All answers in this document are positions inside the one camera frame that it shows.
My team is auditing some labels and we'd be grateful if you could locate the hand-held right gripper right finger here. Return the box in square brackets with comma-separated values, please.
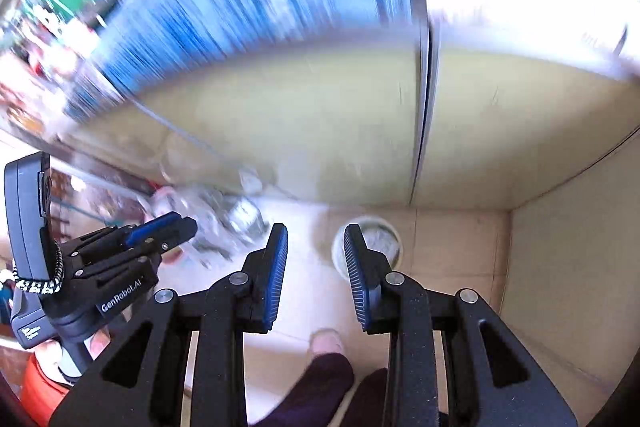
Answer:
[342, 223, 579, 427]

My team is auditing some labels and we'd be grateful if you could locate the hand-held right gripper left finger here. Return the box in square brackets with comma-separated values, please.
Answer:
[48, 222, 290, 427]

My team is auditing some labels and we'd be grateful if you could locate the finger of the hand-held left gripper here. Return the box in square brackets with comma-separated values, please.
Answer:
[131, 216, 199, 264]
[122, 211, 182, 249]

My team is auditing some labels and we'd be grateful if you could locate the small white round bin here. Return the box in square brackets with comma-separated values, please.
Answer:
[332, 215, 404, 284]

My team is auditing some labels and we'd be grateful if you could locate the person's left hand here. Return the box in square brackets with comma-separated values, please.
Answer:
[87, 328, 114, 359]

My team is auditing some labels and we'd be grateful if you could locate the clear bag of clutter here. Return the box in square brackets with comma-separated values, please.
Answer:
[149, 177, 268, 269]

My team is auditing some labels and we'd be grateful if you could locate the person's foot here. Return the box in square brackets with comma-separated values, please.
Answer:
[309, 328, 347, 359]

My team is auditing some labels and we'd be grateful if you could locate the person's dark trouser leg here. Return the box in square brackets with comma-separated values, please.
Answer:
[345, 367, 397, 427]
[247, 353, 357, 427]

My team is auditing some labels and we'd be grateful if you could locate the pale green cabinet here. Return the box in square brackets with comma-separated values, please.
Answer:
[65, 14, 640, 210]

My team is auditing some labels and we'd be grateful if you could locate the orange container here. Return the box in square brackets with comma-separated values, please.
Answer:
[21, 341, 73, 426]

